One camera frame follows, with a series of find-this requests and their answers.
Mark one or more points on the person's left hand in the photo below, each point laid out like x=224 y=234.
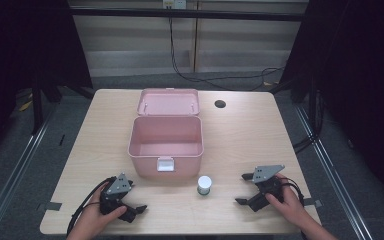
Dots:
x=95 y=213

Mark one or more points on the small black floor item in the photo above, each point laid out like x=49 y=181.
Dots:
x=62 y=140

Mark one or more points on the pink storage box with lid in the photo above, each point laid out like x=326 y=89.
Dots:
x=166 y=133

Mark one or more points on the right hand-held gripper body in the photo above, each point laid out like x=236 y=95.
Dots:
x=266 y=180

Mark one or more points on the yellow floor tape piece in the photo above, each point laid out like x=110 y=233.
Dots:
x=26 y=105

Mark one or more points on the black horizontal metal bar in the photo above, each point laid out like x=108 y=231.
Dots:
x=180 y=14

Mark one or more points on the metal floor rail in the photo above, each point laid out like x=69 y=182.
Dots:
x=333 y=173
x=13 y=170

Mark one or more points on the grey tape strip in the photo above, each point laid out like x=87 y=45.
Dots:
x=53 y=206
x=313 y=202

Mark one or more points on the person's right hand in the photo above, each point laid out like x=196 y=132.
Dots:
x=288 y=206

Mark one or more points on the dark curtain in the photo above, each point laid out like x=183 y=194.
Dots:
x=363 y=83
x=20 y=50

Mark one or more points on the white wall socket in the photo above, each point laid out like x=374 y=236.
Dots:
x=174 y=3

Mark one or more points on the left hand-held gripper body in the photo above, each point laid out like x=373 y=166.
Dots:
x=116 y=188

